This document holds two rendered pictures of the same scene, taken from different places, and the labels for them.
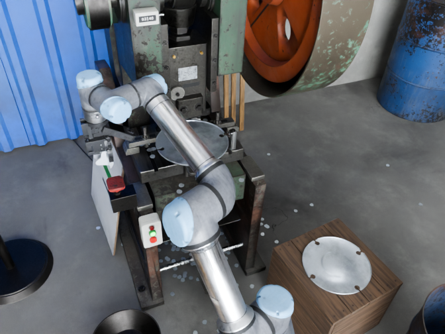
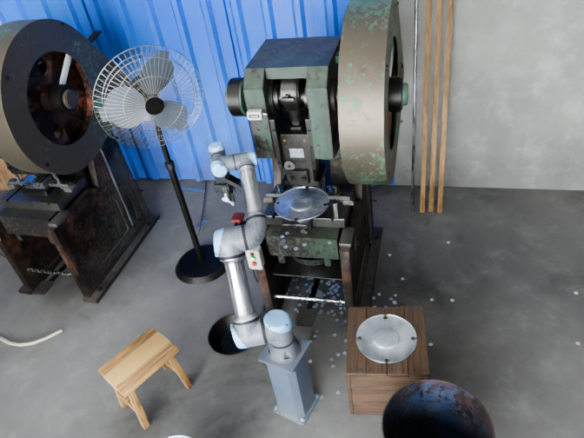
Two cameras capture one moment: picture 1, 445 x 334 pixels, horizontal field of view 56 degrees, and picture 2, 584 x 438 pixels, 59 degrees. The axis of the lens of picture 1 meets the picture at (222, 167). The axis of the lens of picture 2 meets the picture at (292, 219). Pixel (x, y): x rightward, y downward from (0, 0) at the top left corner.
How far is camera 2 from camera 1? 151 cm
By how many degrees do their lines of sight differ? 34
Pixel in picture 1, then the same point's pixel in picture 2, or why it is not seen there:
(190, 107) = (298, 176)
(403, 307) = not seen: hidden behind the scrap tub
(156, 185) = (272, 228)
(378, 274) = (414, 360)
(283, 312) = (273, 327)
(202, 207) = (229, 236)
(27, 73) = not seen: hidden behind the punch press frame
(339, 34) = (359, 148)
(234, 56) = (325, 147)
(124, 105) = (221, 167)
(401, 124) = not seen: outside the picture
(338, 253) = (394, 331)
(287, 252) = (355, 315)
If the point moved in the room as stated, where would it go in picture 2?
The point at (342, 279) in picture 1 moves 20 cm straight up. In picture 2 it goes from (380, 349) to (378, 322)
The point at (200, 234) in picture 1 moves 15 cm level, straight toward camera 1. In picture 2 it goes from (224, 252) to (202, 275)
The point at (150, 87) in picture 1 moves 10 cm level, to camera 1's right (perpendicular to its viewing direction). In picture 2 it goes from (243, 159) to (259, 164)
